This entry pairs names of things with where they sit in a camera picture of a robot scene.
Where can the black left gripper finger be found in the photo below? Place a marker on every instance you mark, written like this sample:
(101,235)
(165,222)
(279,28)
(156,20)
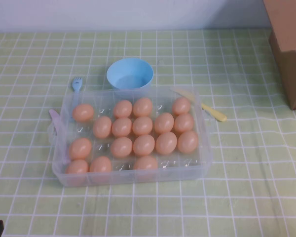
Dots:
(0,229)

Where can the orange egg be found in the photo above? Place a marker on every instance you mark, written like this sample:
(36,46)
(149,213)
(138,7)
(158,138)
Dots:
(80,148)
(145,163)
(102,127)
(142,125)
(181,105)
(122,108)
(184,123)
(188,142)
(121,147)
(83,112)
(121,127)
(77,166)
(166,143)
(164,123)
(143,145)
(100,165)
(142,107)

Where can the clear plastic egg box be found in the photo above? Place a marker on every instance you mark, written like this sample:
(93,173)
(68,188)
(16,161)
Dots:
(162,175)

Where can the clear plastic egg tray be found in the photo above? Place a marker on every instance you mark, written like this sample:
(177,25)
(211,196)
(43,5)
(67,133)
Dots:
(236,172)

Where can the brown cardboard box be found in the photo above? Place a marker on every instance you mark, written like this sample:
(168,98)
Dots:
(291,37)

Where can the pink plastic knife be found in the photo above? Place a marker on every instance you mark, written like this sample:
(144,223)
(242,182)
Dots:
(54,117)

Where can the light blue plastic fork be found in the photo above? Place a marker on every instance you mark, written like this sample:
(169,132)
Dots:
(76,84)

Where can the light blue bowl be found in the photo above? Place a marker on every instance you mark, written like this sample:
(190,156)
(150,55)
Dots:
(129,74)

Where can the yellow plastic knife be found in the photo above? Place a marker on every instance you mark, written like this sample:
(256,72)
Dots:
(214,114)

